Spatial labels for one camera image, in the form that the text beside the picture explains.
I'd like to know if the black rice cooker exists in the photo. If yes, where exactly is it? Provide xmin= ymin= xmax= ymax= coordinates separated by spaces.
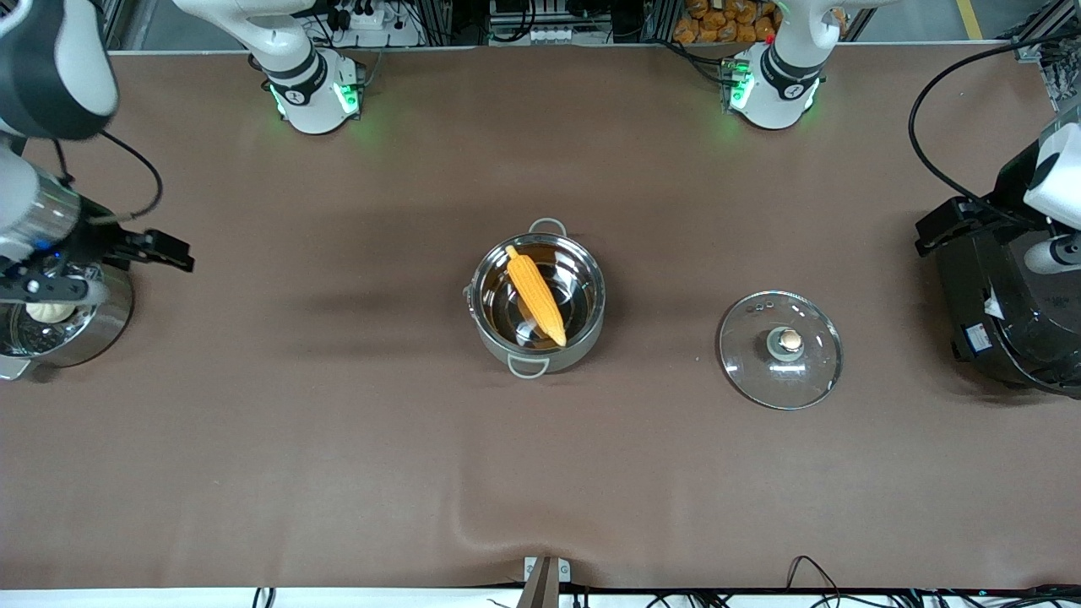
xmin=929 ymin=215 xmax=1081 ymax=399

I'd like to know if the large table cover cloth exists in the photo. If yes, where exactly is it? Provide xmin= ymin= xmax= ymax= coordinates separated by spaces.
xmin=0 ymin=44 xmax=1081 ymax=591

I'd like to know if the metal clamp bracket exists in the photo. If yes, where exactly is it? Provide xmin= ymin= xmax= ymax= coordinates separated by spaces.
xmin=517 ymin=555 xmax=573 ymax=608

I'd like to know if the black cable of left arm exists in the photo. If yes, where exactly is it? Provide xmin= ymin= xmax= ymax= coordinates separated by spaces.
xmin=908 ymin=34 xmax=1065 ymax=208

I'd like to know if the steel pot with grey handles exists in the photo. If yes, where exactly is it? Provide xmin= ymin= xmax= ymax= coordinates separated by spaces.
xmin=463 ymin=217 xmax=608 ymax=380

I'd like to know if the aluminium frame profile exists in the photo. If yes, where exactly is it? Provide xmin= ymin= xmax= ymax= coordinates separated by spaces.
xmin=1009 ymin=0 xmax=1081 ymax=62

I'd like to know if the yellow corn cob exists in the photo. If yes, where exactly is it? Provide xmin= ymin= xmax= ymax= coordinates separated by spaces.
xmin=505 ymin=245 xmax=568 ymax=348

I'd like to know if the bag of orange snacks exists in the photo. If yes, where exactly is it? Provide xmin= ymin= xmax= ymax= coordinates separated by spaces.
xmin=673 ymin=0 xmax=782 ymax=46

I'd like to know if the white power strip with plugs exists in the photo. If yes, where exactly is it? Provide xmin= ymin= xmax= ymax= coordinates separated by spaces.
xmin=325 ymin=0 xmax=391 ymax=32

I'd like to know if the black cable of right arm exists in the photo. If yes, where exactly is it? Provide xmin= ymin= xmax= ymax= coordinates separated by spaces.
xmin=51 ymin=129 xmax=164 ymax=227

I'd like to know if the looped black cable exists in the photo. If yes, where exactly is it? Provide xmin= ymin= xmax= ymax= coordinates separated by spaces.
xmin=785 ymin=555 xmax=847 ymax=608

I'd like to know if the glass lid with copper knob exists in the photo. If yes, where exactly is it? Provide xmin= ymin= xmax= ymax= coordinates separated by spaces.
xmin=718 ymin=290 xmax=845 ymax=412

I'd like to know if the shiny steel steamer pot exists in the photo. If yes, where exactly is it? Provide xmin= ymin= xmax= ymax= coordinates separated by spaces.
xmin=0 ymin=258 xmax=135 ymax=382

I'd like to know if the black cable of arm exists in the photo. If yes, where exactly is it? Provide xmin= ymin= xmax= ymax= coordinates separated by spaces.
xmin=908 ymin=34 xmax=1065 ymax=208
xmin=51 ymin=129 xmax=164 ymax=227

